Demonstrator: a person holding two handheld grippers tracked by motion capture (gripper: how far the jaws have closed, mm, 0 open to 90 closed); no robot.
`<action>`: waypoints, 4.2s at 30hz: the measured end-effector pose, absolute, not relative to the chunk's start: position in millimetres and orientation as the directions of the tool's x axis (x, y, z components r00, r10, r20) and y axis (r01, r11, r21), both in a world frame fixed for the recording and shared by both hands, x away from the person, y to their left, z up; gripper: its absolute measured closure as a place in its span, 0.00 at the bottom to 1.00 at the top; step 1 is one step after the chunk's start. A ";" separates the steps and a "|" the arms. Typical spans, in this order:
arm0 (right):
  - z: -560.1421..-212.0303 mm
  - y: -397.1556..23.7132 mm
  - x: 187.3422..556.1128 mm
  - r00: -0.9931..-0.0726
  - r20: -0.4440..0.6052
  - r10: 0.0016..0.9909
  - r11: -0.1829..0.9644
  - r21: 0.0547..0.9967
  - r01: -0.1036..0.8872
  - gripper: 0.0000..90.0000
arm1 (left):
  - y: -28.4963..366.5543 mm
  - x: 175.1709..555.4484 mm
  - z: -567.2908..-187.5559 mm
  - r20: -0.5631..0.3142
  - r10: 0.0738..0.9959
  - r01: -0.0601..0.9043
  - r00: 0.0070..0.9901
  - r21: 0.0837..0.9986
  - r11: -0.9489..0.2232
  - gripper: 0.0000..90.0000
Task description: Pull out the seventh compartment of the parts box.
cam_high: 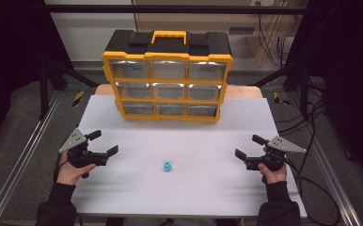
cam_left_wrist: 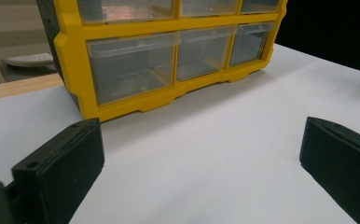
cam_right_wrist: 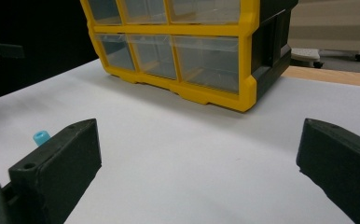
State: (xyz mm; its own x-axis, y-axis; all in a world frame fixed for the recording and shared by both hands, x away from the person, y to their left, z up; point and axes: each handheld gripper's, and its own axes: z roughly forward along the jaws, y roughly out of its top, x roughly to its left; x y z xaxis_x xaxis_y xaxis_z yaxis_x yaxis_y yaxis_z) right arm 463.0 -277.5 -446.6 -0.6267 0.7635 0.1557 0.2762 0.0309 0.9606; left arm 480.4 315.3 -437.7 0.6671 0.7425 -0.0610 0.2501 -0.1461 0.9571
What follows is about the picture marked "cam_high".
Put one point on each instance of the aluminium floor rail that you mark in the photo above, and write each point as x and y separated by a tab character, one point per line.
330	175
19	163

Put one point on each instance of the yellow black hazard tape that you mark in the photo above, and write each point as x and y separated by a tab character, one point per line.
78	98
278	98

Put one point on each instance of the wooden table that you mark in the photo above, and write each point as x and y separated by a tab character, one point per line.
242	91

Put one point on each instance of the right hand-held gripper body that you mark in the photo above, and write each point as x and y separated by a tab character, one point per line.
275	158

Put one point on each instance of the person's right hand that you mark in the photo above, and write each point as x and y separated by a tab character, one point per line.
274	176

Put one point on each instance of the black curtain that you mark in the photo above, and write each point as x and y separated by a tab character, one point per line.
349	78
10	62

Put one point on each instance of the black horizontal frame bar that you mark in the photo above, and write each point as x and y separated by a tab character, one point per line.
170	9

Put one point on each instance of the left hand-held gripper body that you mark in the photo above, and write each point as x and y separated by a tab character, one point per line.
84	157

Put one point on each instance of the person's left hand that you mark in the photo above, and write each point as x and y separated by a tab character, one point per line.
68	174

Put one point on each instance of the small blue plastic fitting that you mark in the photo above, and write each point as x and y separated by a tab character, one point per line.
167	166

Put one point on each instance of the yellow and black organizer cabinet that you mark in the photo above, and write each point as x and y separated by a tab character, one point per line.
170	47

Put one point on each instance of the black metal stand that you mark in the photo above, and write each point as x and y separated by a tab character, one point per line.
304	91
44	91

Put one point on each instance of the grid of clear bins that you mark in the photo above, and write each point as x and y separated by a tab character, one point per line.
167	69

